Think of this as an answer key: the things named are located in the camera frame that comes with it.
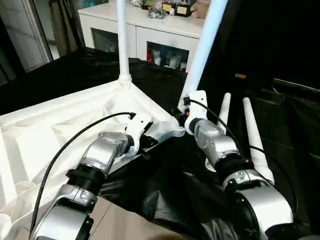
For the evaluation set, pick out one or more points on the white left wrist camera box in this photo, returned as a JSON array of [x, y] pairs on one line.
[[139, 129]]

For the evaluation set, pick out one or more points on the white plastic table top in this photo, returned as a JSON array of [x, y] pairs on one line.
[[60, 130]]

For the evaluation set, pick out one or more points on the clear glass ornament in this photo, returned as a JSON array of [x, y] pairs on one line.
[[157, 12]]

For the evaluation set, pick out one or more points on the white sideboard with glass doors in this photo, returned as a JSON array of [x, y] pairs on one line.
[[135, 27]]

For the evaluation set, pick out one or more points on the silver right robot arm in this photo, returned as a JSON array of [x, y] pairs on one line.
[[240, 180]]

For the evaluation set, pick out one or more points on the black work mat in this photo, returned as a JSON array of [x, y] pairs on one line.
[[165, 185]]

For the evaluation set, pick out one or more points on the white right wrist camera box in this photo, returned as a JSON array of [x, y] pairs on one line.
[[196, 107]]

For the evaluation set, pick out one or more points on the white plastic table leg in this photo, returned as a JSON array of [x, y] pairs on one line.
[[255, 135], [223, 110], [205, 45], [123, 40]]

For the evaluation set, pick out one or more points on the brown teddy bear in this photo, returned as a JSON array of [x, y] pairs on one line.
[[201, 7]]

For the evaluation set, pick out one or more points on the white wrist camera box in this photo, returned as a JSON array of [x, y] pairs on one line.
[[139, 129], [196, 107]]

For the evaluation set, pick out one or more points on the small yellow tag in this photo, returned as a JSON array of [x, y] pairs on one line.
[[241, 76]]

